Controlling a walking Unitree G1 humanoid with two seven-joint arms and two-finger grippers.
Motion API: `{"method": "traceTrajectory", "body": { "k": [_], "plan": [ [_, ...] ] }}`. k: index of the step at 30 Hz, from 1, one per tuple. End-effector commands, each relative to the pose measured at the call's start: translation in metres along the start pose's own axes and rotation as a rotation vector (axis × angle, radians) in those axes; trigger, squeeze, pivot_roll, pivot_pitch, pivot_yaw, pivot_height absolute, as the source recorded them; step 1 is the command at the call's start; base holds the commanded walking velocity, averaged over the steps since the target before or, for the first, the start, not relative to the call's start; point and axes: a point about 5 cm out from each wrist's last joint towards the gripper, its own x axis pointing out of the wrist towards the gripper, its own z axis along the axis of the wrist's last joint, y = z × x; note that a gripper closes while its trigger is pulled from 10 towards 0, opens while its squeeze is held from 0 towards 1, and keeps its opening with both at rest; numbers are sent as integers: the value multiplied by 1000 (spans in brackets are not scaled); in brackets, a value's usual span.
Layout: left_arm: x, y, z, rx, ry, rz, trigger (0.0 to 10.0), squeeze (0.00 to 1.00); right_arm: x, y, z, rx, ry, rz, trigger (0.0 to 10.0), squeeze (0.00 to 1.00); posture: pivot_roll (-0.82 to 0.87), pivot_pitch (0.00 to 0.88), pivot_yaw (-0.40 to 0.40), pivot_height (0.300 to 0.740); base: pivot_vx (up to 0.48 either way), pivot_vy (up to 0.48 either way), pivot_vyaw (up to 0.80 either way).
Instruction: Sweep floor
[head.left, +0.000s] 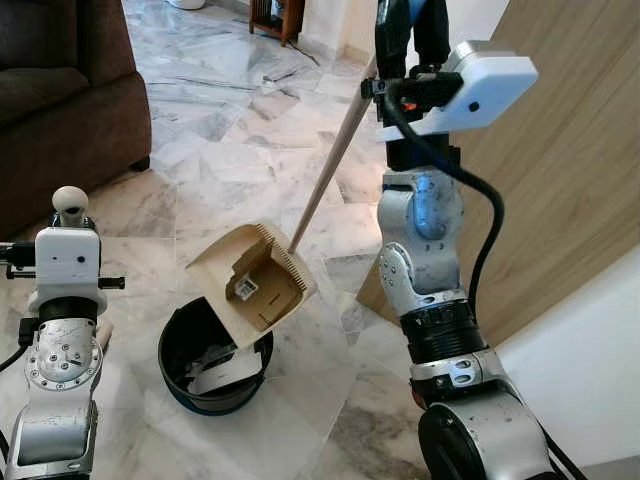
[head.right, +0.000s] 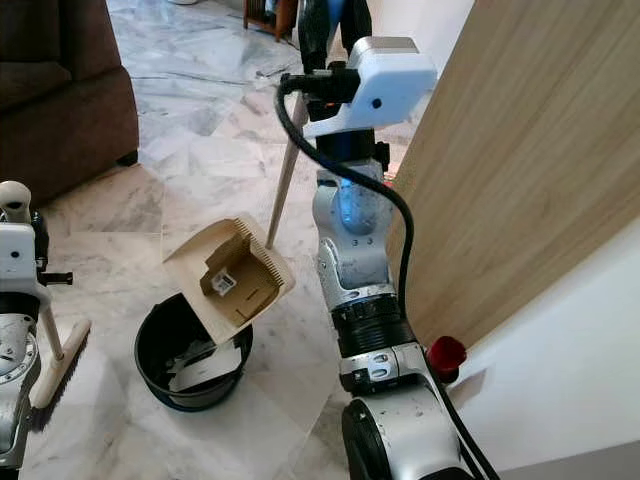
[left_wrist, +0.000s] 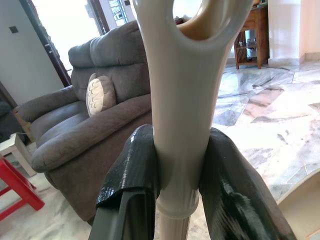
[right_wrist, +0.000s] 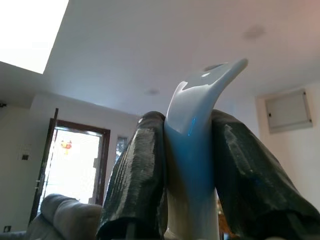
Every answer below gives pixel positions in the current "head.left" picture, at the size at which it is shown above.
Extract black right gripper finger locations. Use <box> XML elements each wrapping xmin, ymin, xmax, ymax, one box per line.
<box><xmin>415</xmin><ymin>0</ymin><xmax>452</xmax><ymax>69</ymax></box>
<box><xmin>375</xmin><ymin>0</ymin><xmax>414</xmax><ymax>77</ymax></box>

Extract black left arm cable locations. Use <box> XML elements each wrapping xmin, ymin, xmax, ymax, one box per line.
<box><xmin>0</xmin><ymin>344</ymin><xmax>28</xmax><ymax>373</ymax></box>

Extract light wooden door panel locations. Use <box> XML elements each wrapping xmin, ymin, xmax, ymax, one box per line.
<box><xmin>357</xmin><ymin>0</ymin><xmax>640</xmax><ymax>347</ymax></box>

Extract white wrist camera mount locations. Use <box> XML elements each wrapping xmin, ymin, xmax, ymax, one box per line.
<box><xmin>378</xmin><ymin>40</ymin><xmax>539</xmax><ymax>138</ymax></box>
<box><xmin>34</xmin><ymin>225</ymin><xmax>103</xmax><ymax>313</ymax></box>

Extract brown fabric sofa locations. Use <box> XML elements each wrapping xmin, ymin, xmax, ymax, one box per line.
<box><xmin>0</xmin><ymin>0</ymin><xmax>153</xmax><ymax>241</ymax></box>

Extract white paper scrap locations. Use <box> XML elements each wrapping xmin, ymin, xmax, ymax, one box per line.
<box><xmin>187</xmin><ymin>345</ymin><xmax>264</xmax><ymax>395</ymax></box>

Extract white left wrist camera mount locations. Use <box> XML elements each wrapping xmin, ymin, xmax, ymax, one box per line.
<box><xmin>34</xmin><ymin>225</ymin><xmax>103</xmax><ymax>313</ymax></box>

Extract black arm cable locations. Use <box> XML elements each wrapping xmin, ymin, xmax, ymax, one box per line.
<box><xmin>0</xmin><ymin>344</ymin><xmax>28</xmax><ymax>373</ymax></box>
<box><xmin>380</xmin><ymin>90</ymin><xmax>504</xmax><ymax>313</ymax></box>

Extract black round bin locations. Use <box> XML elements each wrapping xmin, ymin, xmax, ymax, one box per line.
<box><xmin>158</xmin><ymin>297</ymin><xmax>275</xmax><ymax>417</ymax></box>

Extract small brown wooden stool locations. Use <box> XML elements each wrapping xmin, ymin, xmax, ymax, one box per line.
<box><xmin>249</xmin><ymin>0</ymin><xmax>307</xmax><ymax>47</ymax></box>

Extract beige dustpan with long handle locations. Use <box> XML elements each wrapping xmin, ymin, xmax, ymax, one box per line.
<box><xmin>187</xmin><ymin>58</ymin><xmax>379</xmax><ymax>350</ymax></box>

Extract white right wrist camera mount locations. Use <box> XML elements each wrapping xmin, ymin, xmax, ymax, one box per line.
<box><xmin>378</xmin><ymin>40</ymin><xmax>539</xmax><ymax>138</ymax></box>

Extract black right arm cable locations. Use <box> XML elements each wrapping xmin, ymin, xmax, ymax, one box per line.
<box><xmin>380</xmin><ymin>90</ymin><xmax>504</xmax><ymax>313</ymax></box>

